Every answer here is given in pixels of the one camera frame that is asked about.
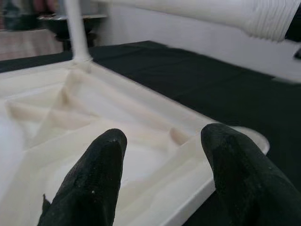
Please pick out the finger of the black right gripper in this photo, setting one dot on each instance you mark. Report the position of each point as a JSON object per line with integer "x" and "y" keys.
{"x": 295, "y": 27}

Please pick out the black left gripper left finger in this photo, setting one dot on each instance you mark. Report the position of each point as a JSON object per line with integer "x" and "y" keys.
{"x": 89, "y": 188}

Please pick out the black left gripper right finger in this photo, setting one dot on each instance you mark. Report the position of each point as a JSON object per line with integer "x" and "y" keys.
{"x": 254, "y": 188}

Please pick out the white plastic table leg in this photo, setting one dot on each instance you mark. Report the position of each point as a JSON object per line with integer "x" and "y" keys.
{"x": 77, "y": 35}

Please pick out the white plastic children table top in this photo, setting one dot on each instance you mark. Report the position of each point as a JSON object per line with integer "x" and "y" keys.
{"x": 141, "y": 169}

